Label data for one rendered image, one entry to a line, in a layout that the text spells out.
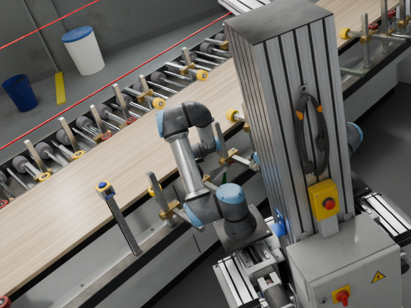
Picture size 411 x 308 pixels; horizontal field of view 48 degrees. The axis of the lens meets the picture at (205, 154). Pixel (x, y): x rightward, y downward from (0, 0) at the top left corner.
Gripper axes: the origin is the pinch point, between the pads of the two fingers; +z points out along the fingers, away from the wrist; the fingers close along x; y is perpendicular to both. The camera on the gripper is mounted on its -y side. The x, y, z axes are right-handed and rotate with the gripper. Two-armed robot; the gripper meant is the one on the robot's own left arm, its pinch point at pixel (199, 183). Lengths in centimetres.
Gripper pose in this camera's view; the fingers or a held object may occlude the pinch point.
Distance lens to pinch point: 267.0
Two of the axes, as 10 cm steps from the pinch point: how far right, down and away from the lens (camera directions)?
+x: 8.5, 0.9, -5.1
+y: -4.5, 6.2, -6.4
